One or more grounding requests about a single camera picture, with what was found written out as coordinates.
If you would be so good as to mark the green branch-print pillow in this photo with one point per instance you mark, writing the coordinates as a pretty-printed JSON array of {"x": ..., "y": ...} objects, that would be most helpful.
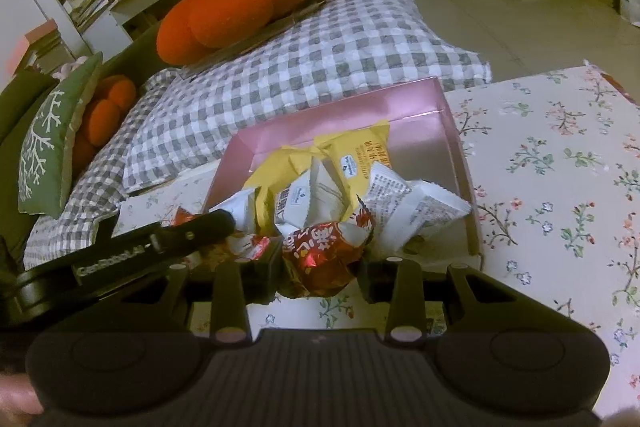
[{"x": 50, "y": 142}]

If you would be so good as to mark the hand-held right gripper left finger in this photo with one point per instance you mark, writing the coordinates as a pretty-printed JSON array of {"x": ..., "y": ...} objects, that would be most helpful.
[{"x": 265, "y": 274}]

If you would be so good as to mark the large red pumpkin cushion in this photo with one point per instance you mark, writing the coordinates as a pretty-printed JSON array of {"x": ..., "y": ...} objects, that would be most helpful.
[{"x": 240, "y": 2}]

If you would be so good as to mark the white black-print snack packet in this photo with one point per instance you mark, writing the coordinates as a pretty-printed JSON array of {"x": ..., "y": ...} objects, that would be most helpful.
[{"x": 240, "y": 207}]

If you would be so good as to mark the white dark-logo snack packet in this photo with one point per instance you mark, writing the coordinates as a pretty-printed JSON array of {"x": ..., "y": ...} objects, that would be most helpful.
[{"x": 310, "y": 197}]

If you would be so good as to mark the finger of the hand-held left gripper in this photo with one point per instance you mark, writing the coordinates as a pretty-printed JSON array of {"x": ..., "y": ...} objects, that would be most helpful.
[{"x": 200, "y": 232}]

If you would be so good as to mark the grey checked pillow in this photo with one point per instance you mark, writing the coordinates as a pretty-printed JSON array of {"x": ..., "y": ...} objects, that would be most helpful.
[{"x": 310, "y": 57}]

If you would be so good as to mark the yellow labelled snack packet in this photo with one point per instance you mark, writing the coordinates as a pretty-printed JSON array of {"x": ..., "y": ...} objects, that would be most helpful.
[{"x": 352, "y": 157}]

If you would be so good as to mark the pink plush toy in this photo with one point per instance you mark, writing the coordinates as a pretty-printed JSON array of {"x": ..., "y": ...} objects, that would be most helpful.
[{"x": 70, "y": 68}]

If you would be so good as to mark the white text-print snack packet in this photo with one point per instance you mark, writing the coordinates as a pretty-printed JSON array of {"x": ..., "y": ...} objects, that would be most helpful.
[{"x": 410, "y": 202}]

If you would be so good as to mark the small red snack packet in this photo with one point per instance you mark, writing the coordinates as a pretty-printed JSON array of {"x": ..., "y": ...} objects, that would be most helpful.
[{"x": 252, "y": 247}]

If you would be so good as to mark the small red pumpkin cushion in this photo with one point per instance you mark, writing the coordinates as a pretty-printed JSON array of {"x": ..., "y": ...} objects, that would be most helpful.
[{"x": 107, "y": 117}]

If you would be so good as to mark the plain yellow snack packet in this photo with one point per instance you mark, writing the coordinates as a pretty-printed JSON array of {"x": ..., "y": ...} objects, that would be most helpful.
[{"x": 277, "y": 169}]

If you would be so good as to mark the pink cardboard box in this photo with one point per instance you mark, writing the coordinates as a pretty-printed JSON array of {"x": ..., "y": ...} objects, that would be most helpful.
[{"x": 350, "y": 112}]

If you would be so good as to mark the grey checked blanket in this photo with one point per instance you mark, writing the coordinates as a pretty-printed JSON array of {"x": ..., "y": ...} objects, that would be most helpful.
[{"x": 95, "y": 202}]

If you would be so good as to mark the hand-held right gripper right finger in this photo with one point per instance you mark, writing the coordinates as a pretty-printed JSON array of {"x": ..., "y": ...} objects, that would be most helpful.
[{"x": 375, "y": 282}]

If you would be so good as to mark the red white-print snack packet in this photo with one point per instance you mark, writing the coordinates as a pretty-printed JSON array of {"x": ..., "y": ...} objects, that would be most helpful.
[{"x": 320, "y": 257}]

